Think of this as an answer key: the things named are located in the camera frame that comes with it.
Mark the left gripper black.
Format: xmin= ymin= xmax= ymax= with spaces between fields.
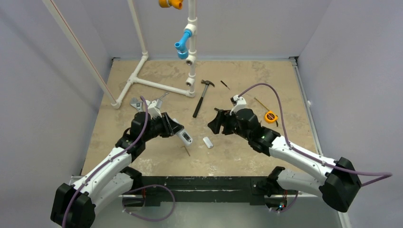
xmin=142 ymin=112 xmax=182 ymax=143

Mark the silver battery cover plate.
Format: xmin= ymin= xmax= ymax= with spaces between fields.
xmin=202 ymin=137 xmax=213 ymax=149

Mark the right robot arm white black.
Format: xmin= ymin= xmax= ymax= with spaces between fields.
xmin=207 ymin=108 xmax=362 ymax=212

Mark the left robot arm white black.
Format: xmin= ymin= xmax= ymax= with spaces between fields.
xmin=50 ymin=112 xmax=193 ymax=228

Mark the orange tape measure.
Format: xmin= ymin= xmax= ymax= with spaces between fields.
xmin=254 ymin=97 xmax=279 ymax=127

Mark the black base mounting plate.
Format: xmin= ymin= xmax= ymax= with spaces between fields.
xmin=121 ymin=166 xmax=298 ymax=208

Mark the blue pipe fitting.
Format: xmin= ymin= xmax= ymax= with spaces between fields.
xmin=174 ymin=29 xmax=192 ymax=59

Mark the orange pipe fitting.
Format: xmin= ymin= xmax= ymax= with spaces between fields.
xmin=158 ymin=0 xmax=183 ymax=10

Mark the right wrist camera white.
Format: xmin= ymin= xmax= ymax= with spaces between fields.
xmin=230 ymin=95 xmax=247 ymax=115

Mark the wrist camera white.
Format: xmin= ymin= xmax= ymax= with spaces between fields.
xmin=146 ymin=99 xmax=163 ymax=119
xmin=230 ymin=95 xmax=247 ymax=115

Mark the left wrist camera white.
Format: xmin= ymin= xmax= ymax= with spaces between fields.
xmin=146 ymin=99 xmax=163 ymax=119

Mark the adjustable wrench red handle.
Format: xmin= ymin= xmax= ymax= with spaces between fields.
xmin=129 ymin=97 xmax=143 ymax=112

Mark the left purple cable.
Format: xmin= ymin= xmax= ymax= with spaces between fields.
xmin=61 ymin=95 xmax=176 ymax=228

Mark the purple cable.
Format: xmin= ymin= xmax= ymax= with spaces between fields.
xmin=61 ymin=95 xmax=176 ymax=228
xmin=238 ymin=83 xmax=393 ymax=188

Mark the black handled hammer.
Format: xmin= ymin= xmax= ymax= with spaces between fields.
xmin=192 ymin=80 xmax=215 ymax=118

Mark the white PVC pipe frame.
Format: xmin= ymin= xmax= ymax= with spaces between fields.
xmin=42 ymin=0 xmax=199 ymax=110

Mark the aluminium rail frame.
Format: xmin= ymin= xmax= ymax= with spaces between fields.
xmin=58 ymin=57 xmax=353 ymax=228

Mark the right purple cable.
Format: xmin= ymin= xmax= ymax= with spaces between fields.
xmin=238 ymin=83 xmax=393 ymax=188

